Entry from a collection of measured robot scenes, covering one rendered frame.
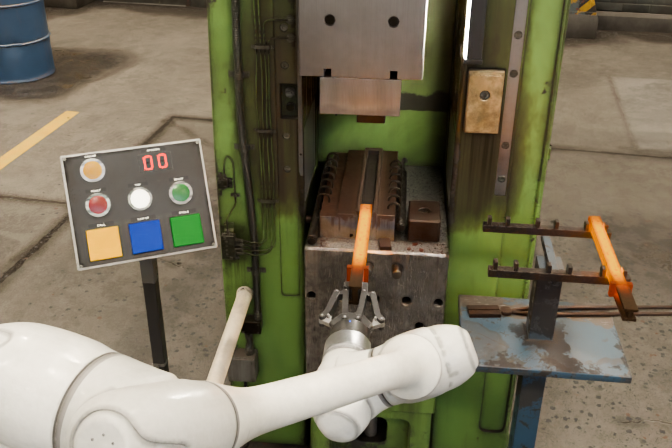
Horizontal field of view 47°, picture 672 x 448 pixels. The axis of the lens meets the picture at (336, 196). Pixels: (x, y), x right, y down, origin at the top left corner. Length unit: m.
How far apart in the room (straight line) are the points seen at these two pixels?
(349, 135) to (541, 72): 0.70
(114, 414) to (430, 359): 0.59
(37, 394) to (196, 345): 2.36
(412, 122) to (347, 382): 1.45
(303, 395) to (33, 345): 0.36
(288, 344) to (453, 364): 1.28
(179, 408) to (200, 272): 2.85
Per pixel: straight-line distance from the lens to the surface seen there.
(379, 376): 1.14
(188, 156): 1.98
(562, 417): 2.99
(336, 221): 2.06
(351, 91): 1.91
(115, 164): 1.97
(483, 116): 2.06
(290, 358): 2.52
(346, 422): 1.30
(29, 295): 3.71
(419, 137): 2.46
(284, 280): 2.35
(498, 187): 2.17
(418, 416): 2.38
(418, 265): 2.05
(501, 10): 2.00
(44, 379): 0.89
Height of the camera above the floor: 1.97
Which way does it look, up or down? 27 degrees down
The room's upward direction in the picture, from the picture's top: straight up
